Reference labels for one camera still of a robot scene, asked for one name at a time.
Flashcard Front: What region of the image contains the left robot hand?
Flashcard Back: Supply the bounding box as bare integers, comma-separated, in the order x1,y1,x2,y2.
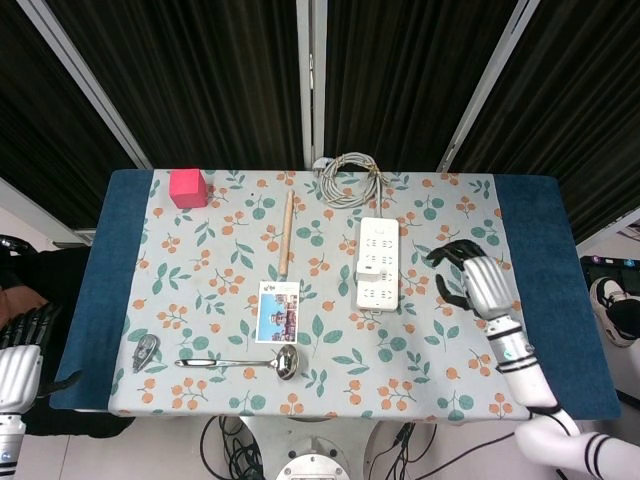
0,302,84,416

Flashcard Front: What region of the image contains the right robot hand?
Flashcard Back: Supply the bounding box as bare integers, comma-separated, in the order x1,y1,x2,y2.
425,239,522,322

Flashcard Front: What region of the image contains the white power strip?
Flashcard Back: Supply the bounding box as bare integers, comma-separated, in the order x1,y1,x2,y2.
353,216,402,314

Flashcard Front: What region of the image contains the floral leaf tablecloth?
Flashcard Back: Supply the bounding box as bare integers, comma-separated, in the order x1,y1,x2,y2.
107,168,546,422

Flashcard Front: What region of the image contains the seated person in black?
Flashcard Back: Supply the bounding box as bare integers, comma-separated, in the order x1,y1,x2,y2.
0,234,136,437

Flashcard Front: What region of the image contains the blue table cover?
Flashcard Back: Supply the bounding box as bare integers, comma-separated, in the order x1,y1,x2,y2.
48,168,622,422

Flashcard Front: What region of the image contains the white black sneaker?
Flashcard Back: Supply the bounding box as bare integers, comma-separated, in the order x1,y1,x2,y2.
589,277,640,349

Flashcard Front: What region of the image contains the black pleated curtain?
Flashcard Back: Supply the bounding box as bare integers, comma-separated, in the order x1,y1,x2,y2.
45,0,307,171
0,0,139,239
447,0,640,246
323,0,521,172

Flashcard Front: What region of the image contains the wooden stick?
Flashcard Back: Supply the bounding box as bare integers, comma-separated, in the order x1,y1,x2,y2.
277,189,296,277

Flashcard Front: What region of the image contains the building photo postcard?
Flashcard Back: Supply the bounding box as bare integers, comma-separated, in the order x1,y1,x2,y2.
255,280,300,345

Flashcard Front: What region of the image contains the silver robot torso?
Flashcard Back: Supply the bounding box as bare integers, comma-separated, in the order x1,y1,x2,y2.
274,436,352,480

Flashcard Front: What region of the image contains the red cube block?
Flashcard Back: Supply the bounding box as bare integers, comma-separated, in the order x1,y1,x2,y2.
169,168,209,210

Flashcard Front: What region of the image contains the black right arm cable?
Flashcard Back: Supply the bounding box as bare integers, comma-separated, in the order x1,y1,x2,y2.
527,403,584,437

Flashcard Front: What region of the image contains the black floor cable bundle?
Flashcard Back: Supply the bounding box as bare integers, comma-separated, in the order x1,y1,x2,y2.
367,421,439,480
199,414,269,480

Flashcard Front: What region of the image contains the grey cable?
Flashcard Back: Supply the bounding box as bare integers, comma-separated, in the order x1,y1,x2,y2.
312,152,396,217

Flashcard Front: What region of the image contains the grey metal frame post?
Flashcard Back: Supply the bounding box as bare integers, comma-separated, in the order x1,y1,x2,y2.
17,0,154,170
437,0,544,174
294,0,327,172

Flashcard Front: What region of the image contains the steel ladle black handle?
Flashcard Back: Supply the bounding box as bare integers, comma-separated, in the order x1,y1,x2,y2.
174,343,300,381

